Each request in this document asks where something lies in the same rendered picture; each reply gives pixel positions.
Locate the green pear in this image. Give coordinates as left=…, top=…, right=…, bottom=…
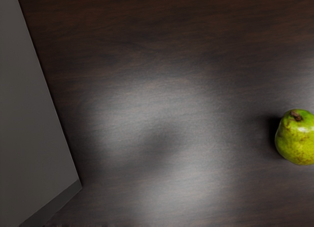
left=274, top=108, right=314, bottom=166

